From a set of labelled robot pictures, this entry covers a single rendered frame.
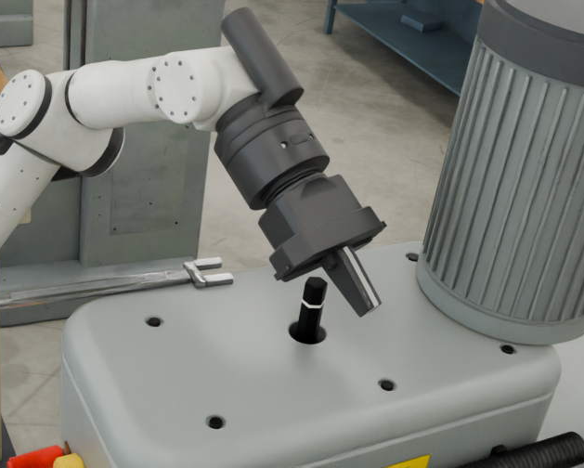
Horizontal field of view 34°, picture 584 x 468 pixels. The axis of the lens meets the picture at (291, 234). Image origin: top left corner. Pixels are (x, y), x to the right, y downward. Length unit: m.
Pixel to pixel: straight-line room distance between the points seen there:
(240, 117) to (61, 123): 0.27
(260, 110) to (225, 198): 4.09
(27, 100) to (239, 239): 3.61
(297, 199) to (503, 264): 0.22
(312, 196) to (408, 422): 0.22
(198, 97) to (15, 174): 0.32
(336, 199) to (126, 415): 0.27
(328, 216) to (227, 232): 3.81
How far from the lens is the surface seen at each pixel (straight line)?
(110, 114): 1.02
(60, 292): 0.93
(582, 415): 1.16
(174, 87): 0.88
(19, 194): 1.13
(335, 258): 0.85
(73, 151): 1.09
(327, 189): 0.87
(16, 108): 1.07
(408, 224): 5.01
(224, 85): 0.87
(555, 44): 0.85
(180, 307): 0.94
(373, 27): 7.07
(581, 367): 1.22
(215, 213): 4.80
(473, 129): 0.93
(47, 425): 3.55
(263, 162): 0.85
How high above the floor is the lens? 2.45
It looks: 31 degrees down
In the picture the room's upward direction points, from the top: 10 degrees clockwise
